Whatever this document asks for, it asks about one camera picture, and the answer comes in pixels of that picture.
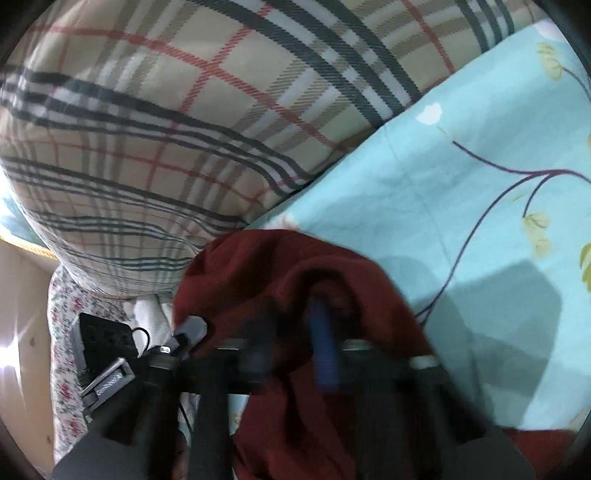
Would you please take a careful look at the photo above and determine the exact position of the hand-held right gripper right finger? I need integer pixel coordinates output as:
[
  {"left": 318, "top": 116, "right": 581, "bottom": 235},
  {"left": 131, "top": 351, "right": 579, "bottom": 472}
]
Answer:
[{"left": 308, "top": 299, "right": 536, "bottom": 480}]

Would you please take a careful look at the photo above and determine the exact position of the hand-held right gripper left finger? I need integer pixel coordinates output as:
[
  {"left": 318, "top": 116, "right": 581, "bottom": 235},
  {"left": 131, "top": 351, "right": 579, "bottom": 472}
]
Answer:
[{"left": 53, "top": 311, "right": 284, "bottom": 480}]

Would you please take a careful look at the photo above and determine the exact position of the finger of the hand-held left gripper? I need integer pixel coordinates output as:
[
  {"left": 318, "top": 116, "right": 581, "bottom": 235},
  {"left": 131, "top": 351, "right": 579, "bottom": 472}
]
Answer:
[{"left": 172, "top": 315, "right": 209, "bottom": 360}]

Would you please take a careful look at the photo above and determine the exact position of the dark red garment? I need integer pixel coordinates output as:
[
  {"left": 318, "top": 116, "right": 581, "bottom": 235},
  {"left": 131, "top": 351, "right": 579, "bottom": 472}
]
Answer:
[{"left": 173, "top": 229, "right": 575, "bottom": 480}]

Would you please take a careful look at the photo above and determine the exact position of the white textured towel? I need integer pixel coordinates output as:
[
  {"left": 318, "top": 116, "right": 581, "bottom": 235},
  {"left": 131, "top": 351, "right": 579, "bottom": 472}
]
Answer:
[{"left": 130, "top": 295, "right": 180, "bottom": 340}]

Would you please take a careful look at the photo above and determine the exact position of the white pink floral pillow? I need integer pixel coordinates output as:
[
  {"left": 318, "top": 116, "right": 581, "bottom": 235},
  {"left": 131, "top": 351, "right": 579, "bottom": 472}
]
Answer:
[{"left": 46, "top": 264, "right": 139, "bottom": 464}]

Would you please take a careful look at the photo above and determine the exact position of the beige wooden headboard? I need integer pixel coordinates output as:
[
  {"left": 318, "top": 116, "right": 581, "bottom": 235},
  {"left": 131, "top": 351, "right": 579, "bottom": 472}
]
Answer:
[{"left": 0, "top": 242, "right": 60, "bottom": 467}]

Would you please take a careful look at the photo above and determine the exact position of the gold framed floral painting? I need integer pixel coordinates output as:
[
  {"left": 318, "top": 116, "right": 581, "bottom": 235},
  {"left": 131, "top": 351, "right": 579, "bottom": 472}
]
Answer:
[{"left": 0, "top": 191, "right": 54, "bottom": 261}]

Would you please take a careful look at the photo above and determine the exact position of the turquoise floral bedsheet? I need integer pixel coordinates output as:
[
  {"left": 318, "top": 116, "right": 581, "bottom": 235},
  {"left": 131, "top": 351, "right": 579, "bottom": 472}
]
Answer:
[{"left": 231, "top": 18, "right": 591, "bottom": 435}]

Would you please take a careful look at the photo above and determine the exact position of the plaid beige pillow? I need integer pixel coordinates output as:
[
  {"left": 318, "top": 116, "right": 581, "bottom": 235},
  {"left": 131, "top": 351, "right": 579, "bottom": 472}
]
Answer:
[{"left": 0, "top": 0, "right": 532, "bottom": 300}]

